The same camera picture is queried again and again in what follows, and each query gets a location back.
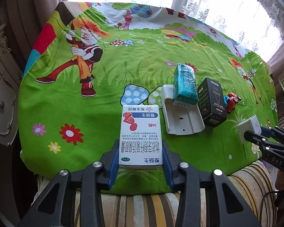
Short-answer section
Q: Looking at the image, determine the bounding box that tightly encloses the small white cube box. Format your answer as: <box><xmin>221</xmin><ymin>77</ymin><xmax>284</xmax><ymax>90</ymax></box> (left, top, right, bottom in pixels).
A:
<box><xmin>236</xmin><ymin>115</ymin><xmax>262</xmax><ymax>144</ymax></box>

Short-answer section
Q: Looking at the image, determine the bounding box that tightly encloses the white medicine box red figure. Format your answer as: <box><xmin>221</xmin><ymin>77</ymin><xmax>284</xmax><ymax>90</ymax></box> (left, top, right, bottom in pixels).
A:
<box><xmin>118</xmin><ymin>105</ymin><xmax>162</xmax><ymax>167</ymax></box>

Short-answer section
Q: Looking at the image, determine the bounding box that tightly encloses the person's right hand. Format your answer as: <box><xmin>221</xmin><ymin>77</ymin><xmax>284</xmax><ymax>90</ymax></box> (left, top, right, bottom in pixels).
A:
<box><xmin>275</xmin><ymin>170</ymin><xmax>284</xmax><ymax>191</ymax></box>

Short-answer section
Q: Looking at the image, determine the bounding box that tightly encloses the striped sofa cushion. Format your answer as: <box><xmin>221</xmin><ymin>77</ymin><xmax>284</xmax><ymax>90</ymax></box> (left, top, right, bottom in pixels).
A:
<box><xmin>33</xmin><ymin>160</ymin><xmax>279</xmax><ymax>227</ymax></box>

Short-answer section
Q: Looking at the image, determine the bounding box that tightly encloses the red toy car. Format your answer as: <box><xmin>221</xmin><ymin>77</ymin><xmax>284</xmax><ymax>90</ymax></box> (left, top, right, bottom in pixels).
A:
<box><xmin>224</xmin><ymin>92</ymin><xmax>242</xmax><ymax>114</ymax></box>

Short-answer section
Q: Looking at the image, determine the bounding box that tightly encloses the black product box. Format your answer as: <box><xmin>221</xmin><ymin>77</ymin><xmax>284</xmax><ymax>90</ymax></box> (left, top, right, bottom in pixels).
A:
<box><xmin>197</xmin><ymin>77</ymin><xmax>227</xmax><ymax>128</ymax></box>

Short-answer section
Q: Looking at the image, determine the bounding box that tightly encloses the white plastic holder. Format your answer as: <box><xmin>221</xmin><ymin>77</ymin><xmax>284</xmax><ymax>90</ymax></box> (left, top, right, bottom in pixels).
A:
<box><xmin>161</xmin><ymin>85</ymin><xmax>205</xmax><ymax>135</ymax></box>

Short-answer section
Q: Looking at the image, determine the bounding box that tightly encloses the teal foil box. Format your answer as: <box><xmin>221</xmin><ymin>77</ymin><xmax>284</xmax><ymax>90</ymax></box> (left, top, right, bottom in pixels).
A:
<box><xmin>173</xmin><ymin>64</ymin><xmax>198</xmax><ymax>107</ymax></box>

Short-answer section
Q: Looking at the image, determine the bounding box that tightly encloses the white carved cabinet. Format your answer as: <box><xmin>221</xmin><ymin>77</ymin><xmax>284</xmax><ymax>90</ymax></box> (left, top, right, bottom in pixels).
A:
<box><xmin>0</xmin><ymin>24</ymin><xmax>22</xmax><ymax>147</ymax></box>

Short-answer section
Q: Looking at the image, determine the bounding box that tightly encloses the green cartoon table cloth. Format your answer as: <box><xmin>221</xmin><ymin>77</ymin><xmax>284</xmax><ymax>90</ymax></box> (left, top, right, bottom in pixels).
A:
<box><xmin>18</xmin><ymin>2</ymin><xmax>278</xmax><ymax>179</ymax></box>

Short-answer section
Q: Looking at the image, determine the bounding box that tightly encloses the pink curtain left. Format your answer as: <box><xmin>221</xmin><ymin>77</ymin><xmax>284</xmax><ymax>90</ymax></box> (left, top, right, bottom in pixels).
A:
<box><xmin>4</xmin><ymin>0</ymin><xmax>68</xmax><ymax>60</ymax></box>

